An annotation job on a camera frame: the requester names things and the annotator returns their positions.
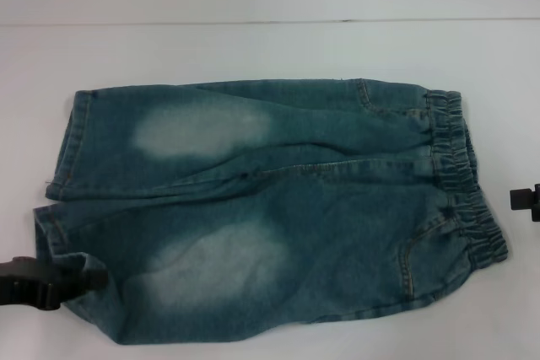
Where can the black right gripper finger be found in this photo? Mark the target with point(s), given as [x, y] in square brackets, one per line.
[521, 200]

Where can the blue denim shorts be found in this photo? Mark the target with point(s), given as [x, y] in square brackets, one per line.
[274, 229]

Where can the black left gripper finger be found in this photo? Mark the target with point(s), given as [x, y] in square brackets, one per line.
[29, 268]
[29, 296]

